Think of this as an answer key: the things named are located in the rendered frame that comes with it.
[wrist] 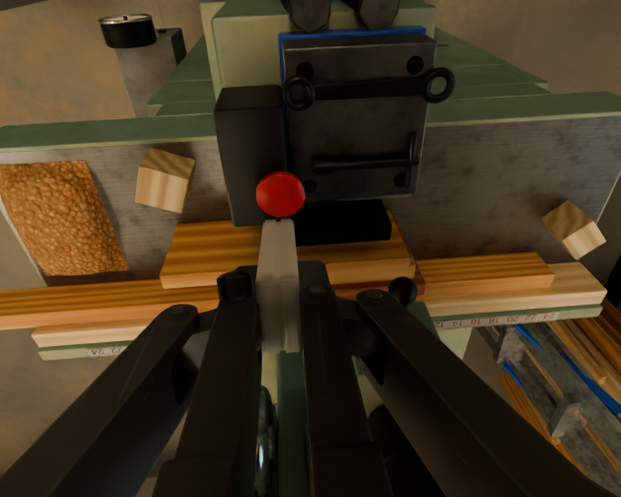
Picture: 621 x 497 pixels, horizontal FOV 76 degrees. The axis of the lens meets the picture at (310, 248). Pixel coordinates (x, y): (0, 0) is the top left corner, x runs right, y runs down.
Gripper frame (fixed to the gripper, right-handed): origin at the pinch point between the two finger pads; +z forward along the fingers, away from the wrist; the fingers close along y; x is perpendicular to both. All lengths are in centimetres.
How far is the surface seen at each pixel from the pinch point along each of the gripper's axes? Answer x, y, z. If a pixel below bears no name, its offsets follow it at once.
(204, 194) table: -1.4, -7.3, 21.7
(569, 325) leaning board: -85, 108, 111
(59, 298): -11.5, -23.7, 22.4
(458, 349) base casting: -37, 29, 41
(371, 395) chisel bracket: -13.9, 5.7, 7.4
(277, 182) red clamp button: 2.4, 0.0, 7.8
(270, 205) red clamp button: 0.9, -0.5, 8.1
